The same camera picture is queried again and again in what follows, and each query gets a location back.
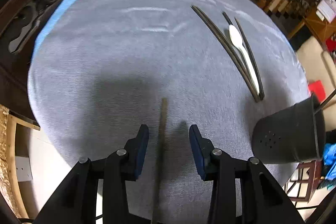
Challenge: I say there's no wall calendar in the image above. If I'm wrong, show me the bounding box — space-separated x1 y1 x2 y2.
315 0 336 23

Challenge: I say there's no white plastic spoon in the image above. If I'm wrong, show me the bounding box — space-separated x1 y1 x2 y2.
228 24 260 96

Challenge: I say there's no grey table cloth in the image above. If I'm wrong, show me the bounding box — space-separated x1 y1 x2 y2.
28 0 309 223

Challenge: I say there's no cream leather sofa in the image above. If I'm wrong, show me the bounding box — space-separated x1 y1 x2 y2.
296 36 335 98

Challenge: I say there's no black utensil holder cup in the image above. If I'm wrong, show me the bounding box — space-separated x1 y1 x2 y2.
251 95 326 164

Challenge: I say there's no red child chair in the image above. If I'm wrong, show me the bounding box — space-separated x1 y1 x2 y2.
308 80 326 102

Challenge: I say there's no dark chopstick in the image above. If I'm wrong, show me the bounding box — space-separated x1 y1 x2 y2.
151 98 168 223
190 4 261 103
222 11 233 25
192 4 263 102
235 18 265 101

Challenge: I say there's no wooden stair railing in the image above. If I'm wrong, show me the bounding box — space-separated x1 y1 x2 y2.
257 0 317 19

